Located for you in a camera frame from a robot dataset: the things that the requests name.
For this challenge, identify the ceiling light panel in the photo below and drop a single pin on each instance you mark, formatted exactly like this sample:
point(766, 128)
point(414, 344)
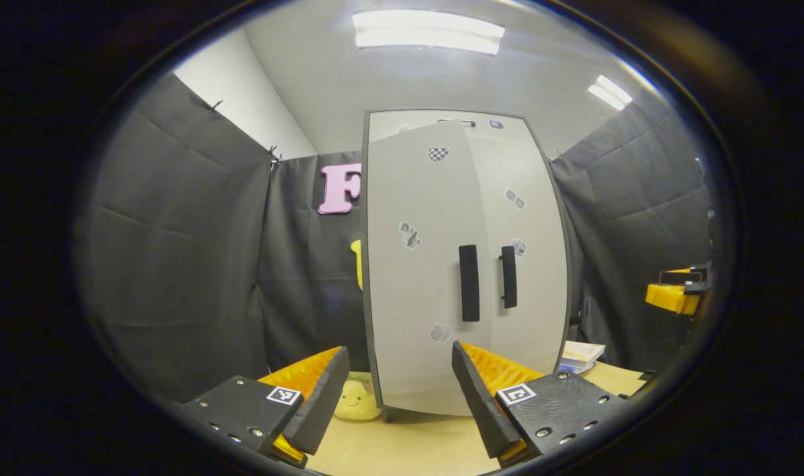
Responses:
point(428, 32)
point(610, 92)

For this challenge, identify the yellow plush toy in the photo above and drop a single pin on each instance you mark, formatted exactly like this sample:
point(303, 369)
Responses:
point(359, 400)

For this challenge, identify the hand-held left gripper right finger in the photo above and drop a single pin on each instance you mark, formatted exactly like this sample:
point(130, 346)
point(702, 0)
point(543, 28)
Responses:
point(482, 403)

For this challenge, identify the white shoe cabinet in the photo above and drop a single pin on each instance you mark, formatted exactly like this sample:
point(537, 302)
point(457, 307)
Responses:
point(389, 125)

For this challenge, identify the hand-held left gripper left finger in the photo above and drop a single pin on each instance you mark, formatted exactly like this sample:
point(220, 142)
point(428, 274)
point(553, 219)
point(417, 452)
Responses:
point(322, 410)

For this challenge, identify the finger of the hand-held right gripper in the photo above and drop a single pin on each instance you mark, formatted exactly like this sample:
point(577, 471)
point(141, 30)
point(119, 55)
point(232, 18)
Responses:
point(670, 299)
point(696, 277)

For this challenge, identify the black cloth clip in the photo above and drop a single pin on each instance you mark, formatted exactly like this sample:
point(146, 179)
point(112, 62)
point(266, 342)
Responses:
point(215, 105)
point(274, 155)

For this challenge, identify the white cabinet door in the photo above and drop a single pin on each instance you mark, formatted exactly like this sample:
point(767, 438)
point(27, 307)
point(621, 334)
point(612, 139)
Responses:
point(541, 218)
point(415, 297)

